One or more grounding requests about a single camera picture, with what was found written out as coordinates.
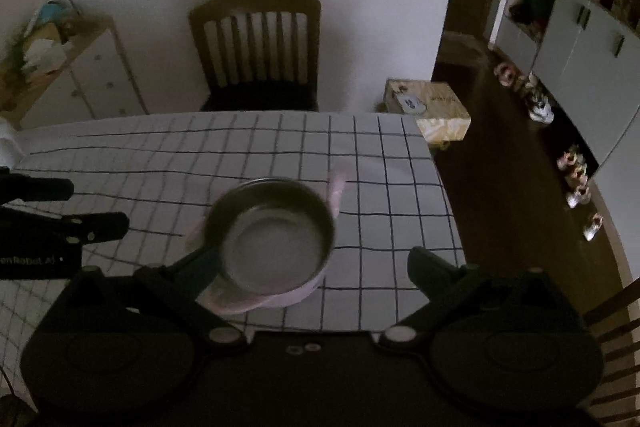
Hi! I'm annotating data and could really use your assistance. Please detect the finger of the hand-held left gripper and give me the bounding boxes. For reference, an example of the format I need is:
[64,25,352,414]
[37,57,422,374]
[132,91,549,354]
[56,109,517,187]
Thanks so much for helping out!
[0,173,76,204]
[0,211,131,248]

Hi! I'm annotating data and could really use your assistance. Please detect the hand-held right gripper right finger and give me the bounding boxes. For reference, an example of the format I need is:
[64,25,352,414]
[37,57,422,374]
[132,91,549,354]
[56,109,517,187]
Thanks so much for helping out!
[374,247,557,354]

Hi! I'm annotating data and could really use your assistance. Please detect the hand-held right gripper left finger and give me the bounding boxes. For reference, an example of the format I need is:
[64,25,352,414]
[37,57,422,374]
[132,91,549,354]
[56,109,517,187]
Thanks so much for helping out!
[75,245,251,354]

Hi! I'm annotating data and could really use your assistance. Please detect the pink plastic bowl with handles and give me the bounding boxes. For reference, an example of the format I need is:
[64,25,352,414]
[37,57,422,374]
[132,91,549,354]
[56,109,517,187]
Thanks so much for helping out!
[186,164,348,315]

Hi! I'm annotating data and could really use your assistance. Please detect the white plastic container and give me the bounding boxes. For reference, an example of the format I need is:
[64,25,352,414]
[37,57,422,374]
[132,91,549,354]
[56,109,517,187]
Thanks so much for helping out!
[0,116,23,168]

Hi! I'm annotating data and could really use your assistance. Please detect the white black grid tablecloth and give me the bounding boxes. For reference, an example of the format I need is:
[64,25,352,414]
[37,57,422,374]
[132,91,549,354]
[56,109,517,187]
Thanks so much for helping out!
[0,112,468,398]

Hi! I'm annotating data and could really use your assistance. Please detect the white drawer cabinet wooden top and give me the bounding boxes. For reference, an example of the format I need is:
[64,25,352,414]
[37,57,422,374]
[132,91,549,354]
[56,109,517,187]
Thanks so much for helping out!
[0,14,150,132]

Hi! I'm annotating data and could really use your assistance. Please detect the pile of boxes and papers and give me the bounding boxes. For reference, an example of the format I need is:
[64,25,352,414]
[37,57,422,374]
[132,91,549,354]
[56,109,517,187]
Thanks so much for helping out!
[0,0,101,108]

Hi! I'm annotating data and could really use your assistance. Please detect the patterned cardboard box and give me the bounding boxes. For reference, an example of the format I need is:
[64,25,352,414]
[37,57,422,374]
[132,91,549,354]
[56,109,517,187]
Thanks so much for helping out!
[383,78,472,144]

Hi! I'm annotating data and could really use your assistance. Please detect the row of shoes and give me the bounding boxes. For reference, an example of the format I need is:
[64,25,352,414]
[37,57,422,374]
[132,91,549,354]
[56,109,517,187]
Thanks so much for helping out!
[492,59,607,244]

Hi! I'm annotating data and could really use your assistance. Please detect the dark wooden slatted chair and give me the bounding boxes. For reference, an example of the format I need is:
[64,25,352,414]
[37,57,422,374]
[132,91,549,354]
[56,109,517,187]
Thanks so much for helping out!
[582,277,640,427]
[188,0,323,112]

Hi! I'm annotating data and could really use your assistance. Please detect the grey cupboard with dark handles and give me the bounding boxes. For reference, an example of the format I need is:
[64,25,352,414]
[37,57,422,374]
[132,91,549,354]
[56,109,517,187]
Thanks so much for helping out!
[530,0,640,165]

